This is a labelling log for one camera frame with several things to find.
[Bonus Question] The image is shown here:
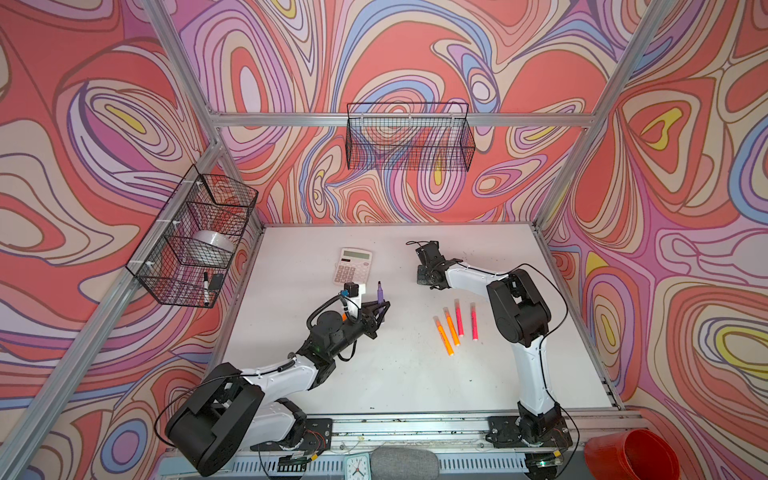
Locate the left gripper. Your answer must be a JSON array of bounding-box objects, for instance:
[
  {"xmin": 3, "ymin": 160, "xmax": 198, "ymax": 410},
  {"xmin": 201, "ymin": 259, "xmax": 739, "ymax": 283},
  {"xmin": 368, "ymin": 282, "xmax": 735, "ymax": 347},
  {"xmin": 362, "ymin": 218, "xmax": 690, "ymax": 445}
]
[{"xmin": 324, "ymin": 301, "xmax": 389, "ymax": 363}]

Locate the orange marker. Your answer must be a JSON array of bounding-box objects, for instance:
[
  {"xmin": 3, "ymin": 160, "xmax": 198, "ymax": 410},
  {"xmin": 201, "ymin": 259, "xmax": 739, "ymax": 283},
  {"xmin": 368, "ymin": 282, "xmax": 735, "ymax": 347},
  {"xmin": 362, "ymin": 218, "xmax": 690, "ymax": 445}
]
[
  {"xmin": 433, "ymin": 316, "xmax": 454, "ymax": 356},
  {"xmin": 443, "ymin": 308, "xmax": 460, "ymax": 346}
]

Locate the pink marker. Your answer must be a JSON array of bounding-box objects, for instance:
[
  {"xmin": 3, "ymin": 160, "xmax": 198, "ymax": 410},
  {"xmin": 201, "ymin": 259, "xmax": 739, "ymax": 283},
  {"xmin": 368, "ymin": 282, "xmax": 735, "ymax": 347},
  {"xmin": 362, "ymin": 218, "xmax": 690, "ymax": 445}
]
[
  {"xmin": 454, "ymin": 299, "xmax": 465, "ymax": 338},
  {"xmin": 470, "ymin": 302, "xmax": 479, "ymax": 341}
]

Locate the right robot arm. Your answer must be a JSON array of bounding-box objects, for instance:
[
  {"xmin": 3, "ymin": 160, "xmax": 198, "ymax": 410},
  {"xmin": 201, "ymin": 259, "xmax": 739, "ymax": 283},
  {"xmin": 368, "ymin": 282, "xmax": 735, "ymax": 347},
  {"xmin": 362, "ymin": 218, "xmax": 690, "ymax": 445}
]
[{"xmin": 412, "ymin": 240, "xmax": 565, "ymax": 448}]

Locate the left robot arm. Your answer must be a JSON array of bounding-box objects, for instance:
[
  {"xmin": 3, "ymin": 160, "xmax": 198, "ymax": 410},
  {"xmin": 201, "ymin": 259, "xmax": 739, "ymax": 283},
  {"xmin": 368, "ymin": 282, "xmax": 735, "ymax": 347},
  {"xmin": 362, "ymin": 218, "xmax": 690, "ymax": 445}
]
[{"xmin": 165, "ymin": 301, "xmax": 390, "ymax": 477}]

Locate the pink calculator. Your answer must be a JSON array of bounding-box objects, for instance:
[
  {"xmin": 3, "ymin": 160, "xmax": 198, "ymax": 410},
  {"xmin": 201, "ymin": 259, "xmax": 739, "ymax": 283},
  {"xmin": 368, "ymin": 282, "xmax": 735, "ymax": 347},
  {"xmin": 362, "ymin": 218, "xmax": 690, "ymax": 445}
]
[{"xmin": 333, "ymin": 247, "xmax": 373, "ymax": 285}]

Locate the small white clock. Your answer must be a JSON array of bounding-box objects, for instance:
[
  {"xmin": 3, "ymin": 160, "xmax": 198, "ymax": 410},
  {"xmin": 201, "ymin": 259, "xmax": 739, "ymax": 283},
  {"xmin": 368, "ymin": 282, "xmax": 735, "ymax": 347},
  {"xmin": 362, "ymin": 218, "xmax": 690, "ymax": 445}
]
[{"xmin": 343, "ymin": 453, "xmax": 372, "ymax": 480}]

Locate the silver tape roll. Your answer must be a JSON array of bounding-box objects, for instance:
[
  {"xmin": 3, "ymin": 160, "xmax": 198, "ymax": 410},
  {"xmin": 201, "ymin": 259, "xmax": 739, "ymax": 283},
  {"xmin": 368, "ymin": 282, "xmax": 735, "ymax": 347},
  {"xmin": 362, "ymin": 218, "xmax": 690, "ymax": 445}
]
[{"xmin": 192, "ymin": 230, "xmax": 235, "ymax": 253}]

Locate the red bucket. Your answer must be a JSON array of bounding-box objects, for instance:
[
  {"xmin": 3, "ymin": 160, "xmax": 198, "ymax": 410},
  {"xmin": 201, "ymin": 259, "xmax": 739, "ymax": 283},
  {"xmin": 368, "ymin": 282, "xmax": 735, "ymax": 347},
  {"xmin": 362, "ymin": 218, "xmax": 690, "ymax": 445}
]
[{"xmin": 584, "ymin": 429, "xmax": 681, "ymax": 480}]

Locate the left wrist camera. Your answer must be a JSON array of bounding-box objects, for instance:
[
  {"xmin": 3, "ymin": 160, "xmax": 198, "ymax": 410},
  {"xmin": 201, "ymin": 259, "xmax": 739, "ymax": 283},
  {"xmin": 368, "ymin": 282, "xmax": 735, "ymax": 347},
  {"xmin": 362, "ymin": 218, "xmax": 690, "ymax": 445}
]
[{"xmin": 341, "ymin": 282, "xmax": 362, "ymax": 321}]

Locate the black wire basket back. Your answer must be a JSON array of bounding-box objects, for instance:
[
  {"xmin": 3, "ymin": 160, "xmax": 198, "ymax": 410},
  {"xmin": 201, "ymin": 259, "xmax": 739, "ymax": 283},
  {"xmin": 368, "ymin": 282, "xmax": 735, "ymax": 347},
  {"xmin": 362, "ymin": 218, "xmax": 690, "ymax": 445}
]
[{"xmin": 345, "ymin": 100, "xmax": 476, "ymax": 172}]

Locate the black wire basket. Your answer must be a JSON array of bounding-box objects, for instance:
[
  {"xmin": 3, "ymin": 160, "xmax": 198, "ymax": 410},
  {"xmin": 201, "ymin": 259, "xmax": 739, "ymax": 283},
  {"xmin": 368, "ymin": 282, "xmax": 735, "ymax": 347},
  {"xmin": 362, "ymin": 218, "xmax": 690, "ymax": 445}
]
[
  {"xmin": 126, "ymin": 166, "xmax": 258, "ymax": 309},
  {"xmin": 345, "ymin": 100, "xmax": 476, "ymax": 172}
]

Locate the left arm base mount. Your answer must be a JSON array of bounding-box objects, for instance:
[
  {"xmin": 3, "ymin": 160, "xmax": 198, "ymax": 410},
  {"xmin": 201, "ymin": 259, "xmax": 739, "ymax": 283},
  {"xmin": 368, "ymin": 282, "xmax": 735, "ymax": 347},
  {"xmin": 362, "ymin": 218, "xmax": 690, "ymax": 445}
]
[{"xmin": 250, "ymin": 417, "xmax": 333, "ymax": 455}]

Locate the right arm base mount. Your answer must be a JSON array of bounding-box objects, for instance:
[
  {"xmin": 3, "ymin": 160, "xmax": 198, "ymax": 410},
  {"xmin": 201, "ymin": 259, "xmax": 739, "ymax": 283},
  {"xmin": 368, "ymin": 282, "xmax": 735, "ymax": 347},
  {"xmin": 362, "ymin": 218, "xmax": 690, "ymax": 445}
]
[{"xmin": 485, "ymin": 416, "xmax": 573, "ymax": 450}]

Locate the black wire basket left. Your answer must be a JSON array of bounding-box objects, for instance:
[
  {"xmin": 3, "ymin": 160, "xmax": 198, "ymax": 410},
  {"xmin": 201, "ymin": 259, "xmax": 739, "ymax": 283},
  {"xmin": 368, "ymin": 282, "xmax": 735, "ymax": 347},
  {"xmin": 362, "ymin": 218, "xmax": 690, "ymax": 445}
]
[{"xmin": 126, "ymin": 166, "xmax": 258, "ymax": 309}]

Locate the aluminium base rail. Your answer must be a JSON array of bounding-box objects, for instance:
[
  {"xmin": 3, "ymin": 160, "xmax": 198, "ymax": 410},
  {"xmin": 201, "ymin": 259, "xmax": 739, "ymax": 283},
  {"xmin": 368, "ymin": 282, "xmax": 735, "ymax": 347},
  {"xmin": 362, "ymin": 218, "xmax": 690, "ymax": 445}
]
[{"xmin": 161, "ymin": 409, "xmax": 649, "ymax": 480}]

